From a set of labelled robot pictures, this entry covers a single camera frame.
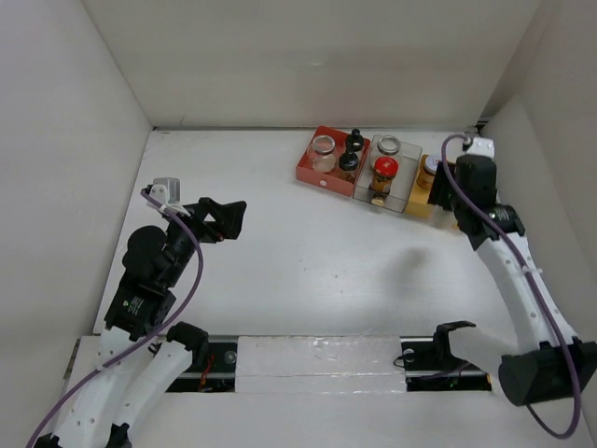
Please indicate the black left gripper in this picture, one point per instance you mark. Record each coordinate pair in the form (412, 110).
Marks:
(229, 214)

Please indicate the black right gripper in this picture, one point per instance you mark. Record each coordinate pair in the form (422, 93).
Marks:
(440, 193)

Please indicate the silver-lid small jar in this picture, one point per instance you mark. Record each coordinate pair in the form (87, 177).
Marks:
(427, 171)

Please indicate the red-capped dark sauce bottle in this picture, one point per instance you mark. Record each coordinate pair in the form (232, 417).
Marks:
(385, 170)

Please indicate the glass jar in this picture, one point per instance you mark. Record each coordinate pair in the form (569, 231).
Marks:
(388, 146)
(322, 153)

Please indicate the black-capped white bottle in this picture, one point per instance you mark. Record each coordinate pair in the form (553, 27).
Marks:
(354, 141)

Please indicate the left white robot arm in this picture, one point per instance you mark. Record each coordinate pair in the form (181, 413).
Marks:
(143, 346)

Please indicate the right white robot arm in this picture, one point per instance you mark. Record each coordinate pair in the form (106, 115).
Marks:
(551, 362)

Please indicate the yellow plastic bin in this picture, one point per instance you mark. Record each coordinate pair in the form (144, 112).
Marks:
(417, 206)

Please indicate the clear plastic bin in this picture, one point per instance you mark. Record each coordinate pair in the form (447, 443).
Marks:
(396, 200)

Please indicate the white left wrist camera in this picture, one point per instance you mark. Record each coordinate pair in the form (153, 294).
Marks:
(164, 195)

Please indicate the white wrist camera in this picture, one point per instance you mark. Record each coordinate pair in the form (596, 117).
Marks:
(480, 146)
(164, 195)

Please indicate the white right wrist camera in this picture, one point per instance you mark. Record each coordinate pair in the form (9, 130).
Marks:
(480, 146)

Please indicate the aluminium side rail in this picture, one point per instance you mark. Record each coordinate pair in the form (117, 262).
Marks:
(505, 252)

